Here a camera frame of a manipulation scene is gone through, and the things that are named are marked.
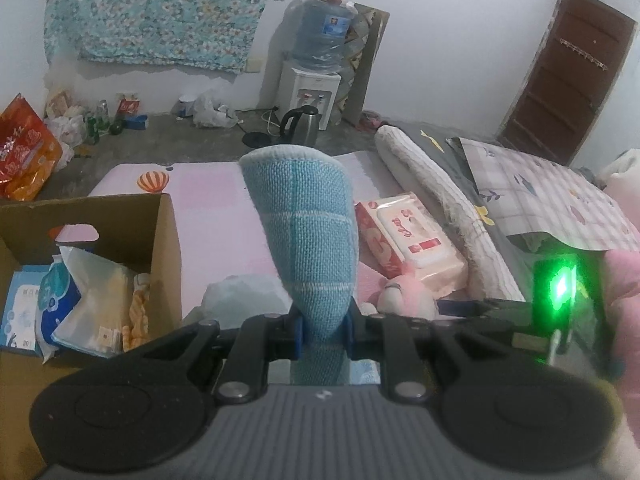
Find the white water dispenser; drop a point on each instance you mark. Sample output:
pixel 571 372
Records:
pixel 305 85

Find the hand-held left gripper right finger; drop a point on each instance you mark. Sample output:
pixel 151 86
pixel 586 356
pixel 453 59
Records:
pixel 351 334

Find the green glass bottle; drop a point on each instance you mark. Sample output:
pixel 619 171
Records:
pixel 97 122
pixel 118 127

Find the blue carton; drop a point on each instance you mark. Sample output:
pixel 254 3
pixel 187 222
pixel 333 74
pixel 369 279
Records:
pixel 20 310

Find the crumpled white plastic bag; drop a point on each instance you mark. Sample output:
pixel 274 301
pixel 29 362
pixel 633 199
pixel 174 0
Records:
pixel 67 127
pixel 212 110

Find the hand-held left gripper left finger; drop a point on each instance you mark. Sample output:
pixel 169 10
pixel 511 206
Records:
pixel 298 334

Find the pink and white plush toy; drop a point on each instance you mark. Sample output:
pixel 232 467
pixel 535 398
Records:
pixel 405 295

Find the large white plastic bag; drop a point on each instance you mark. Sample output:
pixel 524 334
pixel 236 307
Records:
pixel 235 300

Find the patterned folded board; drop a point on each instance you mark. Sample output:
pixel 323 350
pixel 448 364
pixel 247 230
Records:
pixel 360 75

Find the pink printed bed sheet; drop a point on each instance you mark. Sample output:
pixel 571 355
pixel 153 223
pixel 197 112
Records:
pixel 210 210

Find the floral hanging cloth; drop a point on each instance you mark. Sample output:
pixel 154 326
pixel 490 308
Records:
pixel 160 10

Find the orange and white cloth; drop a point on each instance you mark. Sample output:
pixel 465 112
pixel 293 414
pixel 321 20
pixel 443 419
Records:
pixel 137 310

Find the blue checked towel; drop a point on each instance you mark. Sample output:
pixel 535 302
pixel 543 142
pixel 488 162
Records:
pixel 305 240

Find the brown cardboard box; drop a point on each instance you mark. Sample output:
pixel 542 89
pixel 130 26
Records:
pixel 160 240

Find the red carton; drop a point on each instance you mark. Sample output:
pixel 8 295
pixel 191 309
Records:
pixel 128 104

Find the red snack bag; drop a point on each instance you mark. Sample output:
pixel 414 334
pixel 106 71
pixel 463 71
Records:
pixel 25 155

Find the steel electric kettle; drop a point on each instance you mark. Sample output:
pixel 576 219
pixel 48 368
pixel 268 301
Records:
pixel 305 127

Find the black kettle base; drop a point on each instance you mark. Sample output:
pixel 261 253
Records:
pixel 257 139

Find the rolled white woven mat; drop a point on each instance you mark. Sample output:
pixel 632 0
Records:
pixel 440 180

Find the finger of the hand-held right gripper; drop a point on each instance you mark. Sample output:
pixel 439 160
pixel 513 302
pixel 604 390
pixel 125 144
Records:
pixel 490 312

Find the pink wet wipes pack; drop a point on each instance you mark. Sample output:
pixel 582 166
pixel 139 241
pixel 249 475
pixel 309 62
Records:
pixel 415 245

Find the checked printed sheet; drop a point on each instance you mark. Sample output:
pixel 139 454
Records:
pixel 540 195

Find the blue water jug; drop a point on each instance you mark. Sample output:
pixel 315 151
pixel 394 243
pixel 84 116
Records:
pixel 320 35

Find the grey blanket with yellow cats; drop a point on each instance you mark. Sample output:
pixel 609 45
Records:
pixel 505 260

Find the blue plastic packet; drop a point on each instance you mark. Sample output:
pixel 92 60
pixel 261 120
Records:
pixel 57 305

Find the small blue box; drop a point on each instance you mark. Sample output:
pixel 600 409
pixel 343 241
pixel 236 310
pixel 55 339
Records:
pixel 136 122

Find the brown wooden door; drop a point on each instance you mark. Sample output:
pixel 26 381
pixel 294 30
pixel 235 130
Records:
pixel 565 85

